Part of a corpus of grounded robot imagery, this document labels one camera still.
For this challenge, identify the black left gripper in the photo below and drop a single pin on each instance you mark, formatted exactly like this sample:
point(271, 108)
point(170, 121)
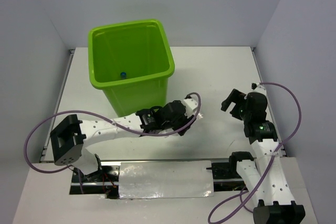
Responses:
point(184, 119)

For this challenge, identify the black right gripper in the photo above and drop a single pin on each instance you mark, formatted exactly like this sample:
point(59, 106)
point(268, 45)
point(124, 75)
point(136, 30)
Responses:
point(236, 96)

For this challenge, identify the blue label bottle blue cap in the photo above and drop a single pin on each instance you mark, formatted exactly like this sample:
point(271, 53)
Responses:
point(123, 75)

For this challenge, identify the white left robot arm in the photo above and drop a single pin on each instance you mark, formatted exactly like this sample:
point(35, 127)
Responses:
point(71, 138)

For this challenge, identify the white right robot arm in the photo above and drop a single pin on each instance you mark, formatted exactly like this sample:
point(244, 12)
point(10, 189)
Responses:
point(262, 171)

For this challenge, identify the green plastic bin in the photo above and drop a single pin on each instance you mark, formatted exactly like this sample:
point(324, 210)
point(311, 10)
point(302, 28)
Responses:
point(140, 49)

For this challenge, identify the silver foil sheet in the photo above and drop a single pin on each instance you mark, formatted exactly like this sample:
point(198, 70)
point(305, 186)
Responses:
point(153, 180)

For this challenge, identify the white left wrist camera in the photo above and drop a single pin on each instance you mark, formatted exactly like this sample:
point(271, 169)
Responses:
point(191, 106)

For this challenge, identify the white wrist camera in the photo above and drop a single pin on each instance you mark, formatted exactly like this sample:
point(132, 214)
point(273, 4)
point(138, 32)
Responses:
point(191, 106)
point(257, 87)

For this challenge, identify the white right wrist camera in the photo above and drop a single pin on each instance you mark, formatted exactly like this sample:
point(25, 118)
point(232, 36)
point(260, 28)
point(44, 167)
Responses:
point(257, 87)

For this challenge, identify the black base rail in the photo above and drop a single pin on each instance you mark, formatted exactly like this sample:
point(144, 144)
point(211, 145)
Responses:
point(107, 184)

